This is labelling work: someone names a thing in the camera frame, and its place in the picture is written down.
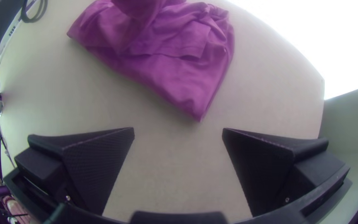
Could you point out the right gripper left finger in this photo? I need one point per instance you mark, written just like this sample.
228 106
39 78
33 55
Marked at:
89 168

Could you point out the dark red t-shirt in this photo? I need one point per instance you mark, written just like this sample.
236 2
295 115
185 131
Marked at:
172 56

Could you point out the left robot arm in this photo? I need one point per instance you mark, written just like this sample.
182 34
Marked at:
11 32

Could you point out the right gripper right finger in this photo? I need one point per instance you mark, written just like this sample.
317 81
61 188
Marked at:
269 171

